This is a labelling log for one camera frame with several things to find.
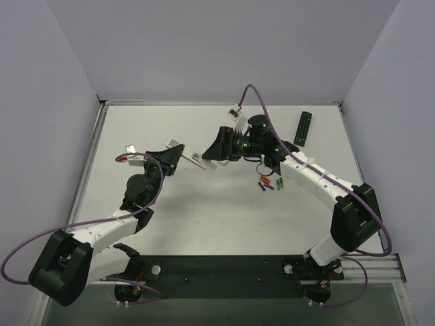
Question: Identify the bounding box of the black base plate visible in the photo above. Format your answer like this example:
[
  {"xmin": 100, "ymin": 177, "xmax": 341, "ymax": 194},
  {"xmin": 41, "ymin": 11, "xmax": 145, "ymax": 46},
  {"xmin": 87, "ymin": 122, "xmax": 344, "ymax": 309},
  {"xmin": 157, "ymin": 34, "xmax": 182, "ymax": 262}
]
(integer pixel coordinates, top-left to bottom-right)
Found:
[{"xmin": 117, "ymin": 255, "xmax": 344, "ymax": 299}]

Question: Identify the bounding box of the white AC remote with display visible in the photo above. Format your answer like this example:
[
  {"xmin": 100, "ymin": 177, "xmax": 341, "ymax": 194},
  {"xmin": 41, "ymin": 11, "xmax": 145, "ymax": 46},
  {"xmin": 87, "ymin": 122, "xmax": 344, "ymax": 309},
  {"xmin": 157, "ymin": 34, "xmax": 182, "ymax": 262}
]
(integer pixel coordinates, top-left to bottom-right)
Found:
[{"xmin": 166, "ymin": 138, "xmax": 180, "ymax": 148}]

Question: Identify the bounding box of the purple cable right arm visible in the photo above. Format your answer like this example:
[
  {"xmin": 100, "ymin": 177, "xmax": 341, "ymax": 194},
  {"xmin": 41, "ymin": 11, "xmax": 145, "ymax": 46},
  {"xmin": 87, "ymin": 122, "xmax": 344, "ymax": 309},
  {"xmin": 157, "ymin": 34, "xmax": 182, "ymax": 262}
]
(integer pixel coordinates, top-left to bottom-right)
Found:
[{"xmin": 239, "ymin": 84, "xmax": 394, "ymax": 308}]

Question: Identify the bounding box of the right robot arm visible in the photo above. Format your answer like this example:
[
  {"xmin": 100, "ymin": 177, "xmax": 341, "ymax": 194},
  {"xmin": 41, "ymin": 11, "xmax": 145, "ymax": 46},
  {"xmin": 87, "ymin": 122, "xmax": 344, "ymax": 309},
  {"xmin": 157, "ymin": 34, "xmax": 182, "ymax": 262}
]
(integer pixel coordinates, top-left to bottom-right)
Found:
[{"xmin": 202, "ymin": 115, "xmax": 380, "ymax": 266}]

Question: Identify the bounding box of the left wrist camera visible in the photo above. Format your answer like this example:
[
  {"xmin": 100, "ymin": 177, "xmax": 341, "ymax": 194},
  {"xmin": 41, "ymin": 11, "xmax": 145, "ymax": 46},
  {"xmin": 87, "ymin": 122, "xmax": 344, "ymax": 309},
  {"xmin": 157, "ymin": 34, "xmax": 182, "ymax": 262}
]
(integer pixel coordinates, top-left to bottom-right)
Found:
[{"xmin": 125, "ymin": 145, "xmax": 145, "ymax": 166}]

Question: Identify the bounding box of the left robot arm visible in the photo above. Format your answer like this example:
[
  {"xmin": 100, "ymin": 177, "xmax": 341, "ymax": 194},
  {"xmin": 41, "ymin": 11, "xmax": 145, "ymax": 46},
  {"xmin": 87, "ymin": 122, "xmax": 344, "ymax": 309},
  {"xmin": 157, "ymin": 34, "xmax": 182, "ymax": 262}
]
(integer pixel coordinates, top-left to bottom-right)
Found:
[{"xmin": 28, "ymin": 144, "xmax": 185, "ymax": 306}]

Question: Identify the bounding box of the black TV remote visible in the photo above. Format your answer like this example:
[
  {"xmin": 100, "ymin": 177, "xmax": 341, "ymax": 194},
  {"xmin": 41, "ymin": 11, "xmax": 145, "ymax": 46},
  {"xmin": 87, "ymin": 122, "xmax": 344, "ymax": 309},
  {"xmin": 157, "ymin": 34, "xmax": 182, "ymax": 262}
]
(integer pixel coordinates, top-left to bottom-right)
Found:
[{"xmin": 294, "ymin": 111, "xmax": 312, "ymax": 147}]

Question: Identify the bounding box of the red orange battery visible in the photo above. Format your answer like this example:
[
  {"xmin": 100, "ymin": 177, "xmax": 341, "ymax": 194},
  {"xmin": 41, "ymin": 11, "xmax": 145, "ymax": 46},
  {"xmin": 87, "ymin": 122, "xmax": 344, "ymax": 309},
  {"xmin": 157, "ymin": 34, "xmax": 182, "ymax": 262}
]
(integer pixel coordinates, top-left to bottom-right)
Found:
[{"xmin": 260, "ymin": 176, "xmax": 271, "ymax": 183}]

